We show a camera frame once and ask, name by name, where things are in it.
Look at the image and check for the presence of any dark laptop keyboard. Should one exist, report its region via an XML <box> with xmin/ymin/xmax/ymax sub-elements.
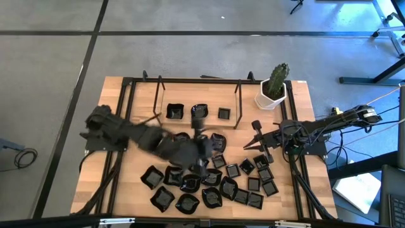
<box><xmin>379</xmin><ymin>164</ymin><xmax>405</xmax><ymax>227</ymax></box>

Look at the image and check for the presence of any black tripod foot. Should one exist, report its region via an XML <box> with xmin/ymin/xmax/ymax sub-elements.
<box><xmin>290</xmin><ymin>0</ymin><xmax>304</xmax><ymax>15</ymax></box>

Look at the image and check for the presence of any grey-blue desk foot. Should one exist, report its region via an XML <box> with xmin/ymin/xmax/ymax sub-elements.
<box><xmin>0</xmin><ymin>137</ymin><xmax>25</xmax><ymax>153</ymax></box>

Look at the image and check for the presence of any wooden shelf with black frame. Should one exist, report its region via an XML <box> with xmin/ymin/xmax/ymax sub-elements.
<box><xmin>153</xmin><ymin>75</ymin><xmax>244</xmax><ymax>130</ymax></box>

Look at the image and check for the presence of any black right cable bundle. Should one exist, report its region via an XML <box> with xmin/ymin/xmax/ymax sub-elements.
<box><xmin>289</xmin><ymin>155</ymin><xmax>338</xmax><ymax>221</ymax></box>

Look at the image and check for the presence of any green cactus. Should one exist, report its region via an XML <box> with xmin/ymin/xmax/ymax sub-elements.
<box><xmin>265</xmin><ymin>62</ymin><xmax>290</xmax><ymax>99</ymax></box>

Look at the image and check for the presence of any black cable bundle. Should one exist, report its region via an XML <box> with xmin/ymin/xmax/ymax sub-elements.
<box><xmin>289</xmin><ymin>155</ymin><xmax>338</xmax><ymax>221</ymax></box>
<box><xmin>72</xmin><ymin>151</ymin><xmax>125</xmax><ymax>217</ymax></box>

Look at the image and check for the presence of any black desk foot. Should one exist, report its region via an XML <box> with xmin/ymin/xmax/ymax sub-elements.
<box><xmin>339</xmin><ymin>56</ymin><xmax>405</xmax><ymax>86</ymax></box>

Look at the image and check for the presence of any black left cable bundle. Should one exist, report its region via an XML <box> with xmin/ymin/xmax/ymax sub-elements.
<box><xmin>72</xmin><ymin>151</ymin><xmax>125</xmax><ymax>217</ymax></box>

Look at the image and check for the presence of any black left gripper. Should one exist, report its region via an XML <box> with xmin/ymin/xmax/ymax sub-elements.
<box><xmin>189</xmin><ymin>117</ymin><xmax>215</xmax><ymax>177</ymax></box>

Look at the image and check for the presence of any black aluminium table frame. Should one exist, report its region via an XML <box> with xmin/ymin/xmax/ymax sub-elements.
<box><xmin>71</xmin><ymin>70</ymin><xmax>338</xmax><ymax>222</ymax></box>

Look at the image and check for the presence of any black small square mini plate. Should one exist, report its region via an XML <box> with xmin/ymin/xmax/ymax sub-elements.
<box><xmin>257</xmin><ymin>167</ymin><xmax>275</xmax><ymax>183</ymax></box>
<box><xmin>225</xmin><ymin>163</ymin><xmax>242</xmax><ymax>179</ymax></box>
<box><xmin>233</xmin><ymin>188</ymin><xmax>250</xmax><ymax>205</ymax></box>
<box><xmin>211</xmin><ymin>154</ymin><xmax>227</xmax><ymax>170</ymax></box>
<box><xmin>247</xmin><ymin>192</ymin><xmax>265</xmax><ymax>210</ymax></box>
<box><xmin>252</xmin><ymin>154</ymin><xmax>270</xmax><ymax>170</ymax></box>
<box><xmin>262</xmin><ymin>180</ymin><xmax>280</xmax><ymax>197</ymax></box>
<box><xmin>239</xmin><ymin>158</ymin><xmax>256</xmax><ymax>176</ymax></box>
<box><xmin>247</xmin><ymin>177</ymin><xmax>261</xmax><ymax>192</ymax></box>

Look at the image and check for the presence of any black rig bar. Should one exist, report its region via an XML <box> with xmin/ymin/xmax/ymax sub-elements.
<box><xmin>0</xmin><ymin>214</ymin><xmax>405</xmax><ymax>228</ymax></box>

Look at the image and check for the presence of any white faceted plant pot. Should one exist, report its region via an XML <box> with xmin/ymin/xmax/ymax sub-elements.
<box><xmin>254</xmin><ymin>78</ymin><xmax>288</xmax><ymax>111</ymax></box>

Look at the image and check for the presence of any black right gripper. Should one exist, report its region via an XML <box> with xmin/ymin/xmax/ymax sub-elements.
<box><xmin>242</xmin><ymin>119</ymin><xmax>285</xmax><ymax>165</ymax></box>

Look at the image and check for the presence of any black coiled floor cable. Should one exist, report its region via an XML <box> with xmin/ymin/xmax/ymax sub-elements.
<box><xmin>14</xmin><ymin>148</ymin><xmax>38</xmax><ymax>169</ymax></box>

